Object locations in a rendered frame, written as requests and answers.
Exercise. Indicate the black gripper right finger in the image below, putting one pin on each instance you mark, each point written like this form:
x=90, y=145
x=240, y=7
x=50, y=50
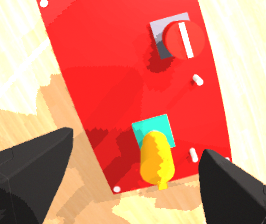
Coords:
x=229, y=194

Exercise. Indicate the red circuit board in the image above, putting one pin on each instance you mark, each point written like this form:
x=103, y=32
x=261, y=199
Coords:
x=124, y=82

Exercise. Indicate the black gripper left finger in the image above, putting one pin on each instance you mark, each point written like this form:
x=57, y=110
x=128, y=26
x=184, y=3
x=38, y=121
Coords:
x=30, y=174

